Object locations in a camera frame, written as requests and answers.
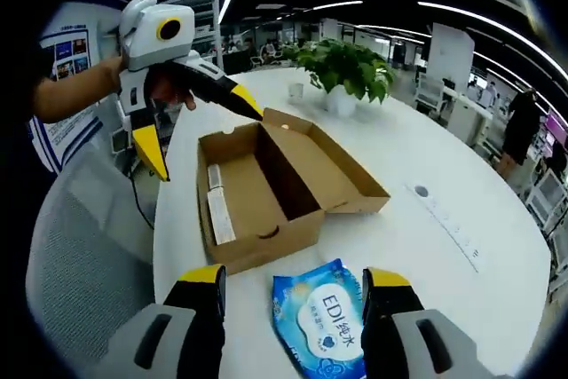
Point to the ceiling light strip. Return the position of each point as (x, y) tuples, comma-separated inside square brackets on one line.
[(501, 28)]

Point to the blue wipes pack cloud label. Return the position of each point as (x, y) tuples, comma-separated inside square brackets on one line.
[(310, 308)]

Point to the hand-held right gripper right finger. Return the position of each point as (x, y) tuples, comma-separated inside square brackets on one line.
[(412, 343)]

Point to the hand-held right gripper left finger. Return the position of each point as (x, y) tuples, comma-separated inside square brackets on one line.
[(160, 343)]

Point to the brown cardboard shoe box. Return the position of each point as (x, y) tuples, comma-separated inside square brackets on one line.
[(248, 201)]

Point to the small clear cup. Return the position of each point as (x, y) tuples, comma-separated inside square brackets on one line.
[(296, 90)]

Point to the row of white office chairs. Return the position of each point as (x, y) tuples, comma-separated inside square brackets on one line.
[(546, 192)]

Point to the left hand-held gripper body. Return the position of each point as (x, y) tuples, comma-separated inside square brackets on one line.
[(142, 41)]

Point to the grey mesh swivel chair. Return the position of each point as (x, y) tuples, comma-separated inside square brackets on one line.
[(75, 263)]

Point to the blue white poster board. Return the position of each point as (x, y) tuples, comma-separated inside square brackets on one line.
[(66, 46)]

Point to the person's left hand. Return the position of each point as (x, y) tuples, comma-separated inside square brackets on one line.
[(171, 91)]

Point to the potted green plant white pot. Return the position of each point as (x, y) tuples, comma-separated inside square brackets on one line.
[(346, 68)]

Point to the grey metal shelf rack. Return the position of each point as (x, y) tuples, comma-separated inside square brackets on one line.
[(199, 15)]

